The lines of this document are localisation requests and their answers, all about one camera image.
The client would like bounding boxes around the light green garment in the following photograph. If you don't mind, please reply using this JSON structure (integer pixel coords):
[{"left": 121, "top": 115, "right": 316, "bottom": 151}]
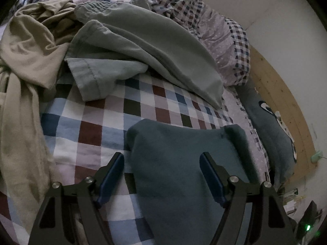
[{"left": 64, "top": 0, "right": 225, "bottom": 110}]

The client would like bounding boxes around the dark teal garment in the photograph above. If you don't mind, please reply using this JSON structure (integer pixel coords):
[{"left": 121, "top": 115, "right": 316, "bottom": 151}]
[{"left": 125, "top": 119, "right": 258, "bottom": 245}]

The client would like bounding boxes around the teal penguin print pillow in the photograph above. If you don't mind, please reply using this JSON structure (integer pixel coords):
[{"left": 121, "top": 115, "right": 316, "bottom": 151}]
[{"left": 236, "top": 82, "right": 298, "bottom": 184}]

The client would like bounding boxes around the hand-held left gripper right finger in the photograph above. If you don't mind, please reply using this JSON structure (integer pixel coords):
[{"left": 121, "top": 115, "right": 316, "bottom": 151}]
[{"left": 199, "top": 152, "right": 298, "bottom": 245}]

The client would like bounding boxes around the wooden headboard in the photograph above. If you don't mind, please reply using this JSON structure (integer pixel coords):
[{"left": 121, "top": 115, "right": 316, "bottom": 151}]
[{"left": 249, "top": 45, "right": 322, "bottom": 184}]

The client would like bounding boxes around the checked lavender duvet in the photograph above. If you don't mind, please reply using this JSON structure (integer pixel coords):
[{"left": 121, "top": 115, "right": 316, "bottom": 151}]
[{"left": 15, "top": 0, "right": 252, "bottom": 86}]

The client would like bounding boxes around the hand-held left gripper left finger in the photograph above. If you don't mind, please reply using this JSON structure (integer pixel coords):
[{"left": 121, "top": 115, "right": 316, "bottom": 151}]
[{"left": 28, "top": 152, "right": 125, "bottom": 245}]

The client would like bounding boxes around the checked bed sheet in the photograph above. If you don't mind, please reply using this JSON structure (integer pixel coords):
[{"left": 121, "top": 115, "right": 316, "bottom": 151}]
[{"left": 0, "top": 69, "right": 271, "bottom": 245}]

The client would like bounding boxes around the beige garment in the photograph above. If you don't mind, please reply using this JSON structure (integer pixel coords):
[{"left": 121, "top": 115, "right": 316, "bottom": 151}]
[{"left": 0, "top": 2, "right": 82, "bottom": 235}]

